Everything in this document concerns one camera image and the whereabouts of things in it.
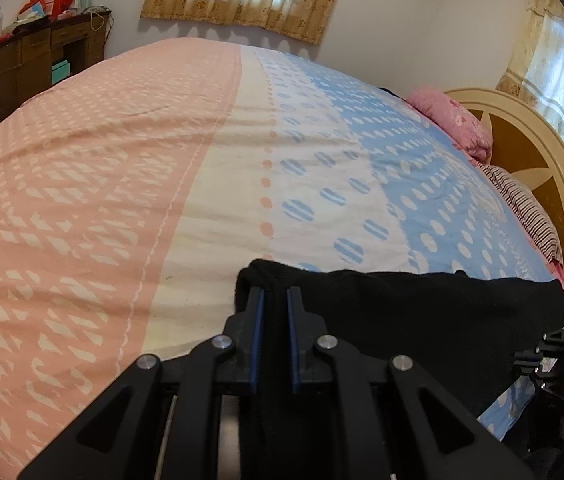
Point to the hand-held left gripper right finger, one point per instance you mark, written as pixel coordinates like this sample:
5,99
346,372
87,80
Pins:
293,320

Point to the pink pillow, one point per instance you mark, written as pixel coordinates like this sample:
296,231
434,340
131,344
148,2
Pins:
449,117

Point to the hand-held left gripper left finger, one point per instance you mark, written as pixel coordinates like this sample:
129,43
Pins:
258,320

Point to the person's dark clothing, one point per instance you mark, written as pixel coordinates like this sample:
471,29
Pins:
562,440

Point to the teal box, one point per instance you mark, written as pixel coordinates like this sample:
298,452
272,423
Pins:
60,71

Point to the striped pillow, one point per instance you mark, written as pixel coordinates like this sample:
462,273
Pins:
524,205

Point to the black pants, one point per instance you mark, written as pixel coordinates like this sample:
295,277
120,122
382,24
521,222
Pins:
412,310

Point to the cream wooden headboard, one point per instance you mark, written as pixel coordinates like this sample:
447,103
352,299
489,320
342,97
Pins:
527,145

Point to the brown wooden desk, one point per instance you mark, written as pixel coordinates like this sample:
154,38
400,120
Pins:
17,65

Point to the pink and blue dotted bedspread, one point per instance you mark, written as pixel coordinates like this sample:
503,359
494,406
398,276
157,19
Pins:
112,185

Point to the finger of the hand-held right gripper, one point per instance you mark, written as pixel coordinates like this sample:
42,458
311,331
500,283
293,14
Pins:
537,360

